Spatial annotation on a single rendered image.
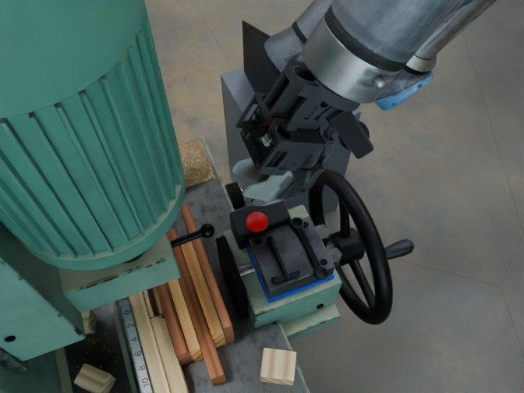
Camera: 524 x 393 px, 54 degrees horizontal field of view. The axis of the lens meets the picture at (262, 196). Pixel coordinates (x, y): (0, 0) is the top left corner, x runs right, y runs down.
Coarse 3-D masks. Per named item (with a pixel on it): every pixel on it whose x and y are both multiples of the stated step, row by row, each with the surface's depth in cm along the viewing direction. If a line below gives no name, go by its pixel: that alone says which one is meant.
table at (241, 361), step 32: (192, 192) 87; (224, 192) 87; (224, 224) 84; (224, 288) 78; (320, 320) 79; (224, 352) 73; (256, 352) 73; (192, 384) 71; (224, 384) 71; (256, 384) 71
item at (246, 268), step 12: (216, 240) 72; (228, 252) 71; (228, 264) 70; (252, 264) 73; (228, 276) 70; (240, 276) 69; (228, 288) 77; (240, 288) 68; (240, 300) 70; (240, 312) 74
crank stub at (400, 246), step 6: (402, 240) 81; (408, 240) 81; (390, 246) 81; (396, 246) 80; (402, 246) 80; (408, 246) 80; (390, 252) 80; (396, 252) 80; (402, 252) 80; (408, 252) 81; (390, 258) 80
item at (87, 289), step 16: (160, 240) 64; (144, 256) 62; (160, 256) 62; (64, 272) 61; (80, 272) 61; (96, 272) 61; (112, 272) 61; (128, 272) 61; (144, 272) 63; (160, 272) 64; (176, 272) 66; (64, 288) 60; (80, 288) 60; (96, 288) 62; (112, 288) 63; (128, 288) 65; (144, 288) 66; (80, 304) 64; (96, 304) 65
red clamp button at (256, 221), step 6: (252, 216) 70; (258, 216) 70; (264, 216) 71; (246, 222) 70; (252, 222) 70; (258, 222) 70; (264, 222) 70; (252, 228) 70; (258, 228) 70; (264, 228) 70
